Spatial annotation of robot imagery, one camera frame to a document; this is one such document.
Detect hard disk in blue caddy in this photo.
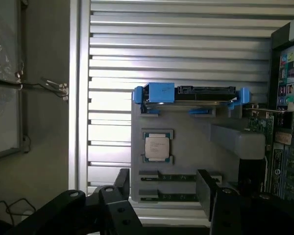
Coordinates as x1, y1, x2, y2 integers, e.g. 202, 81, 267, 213
132, 82, 251, 115

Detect silver CPU chip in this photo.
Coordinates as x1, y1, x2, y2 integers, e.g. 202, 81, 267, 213
144, 134, 172, 163

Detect green RAM stick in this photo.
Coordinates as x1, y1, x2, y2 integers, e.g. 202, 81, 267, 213
139, 192, 199, 203
139, 171, 221, 182

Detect gray framed board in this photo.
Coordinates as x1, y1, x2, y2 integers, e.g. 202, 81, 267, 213
0, 0, 30, 162

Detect gray parts rack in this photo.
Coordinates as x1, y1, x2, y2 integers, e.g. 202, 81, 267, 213
130, 91, 267, 204

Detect black floor cable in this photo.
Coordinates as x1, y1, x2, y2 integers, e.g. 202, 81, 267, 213
0, 197, 38, 222

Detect black wire with clips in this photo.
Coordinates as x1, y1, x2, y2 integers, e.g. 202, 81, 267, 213
14, 70, 70, 101

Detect green graphics card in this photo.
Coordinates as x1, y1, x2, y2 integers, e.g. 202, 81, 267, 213
244, 102, 294, 153

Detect black PC case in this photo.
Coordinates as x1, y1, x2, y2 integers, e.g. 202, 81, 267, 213
267, 14, 294, 202

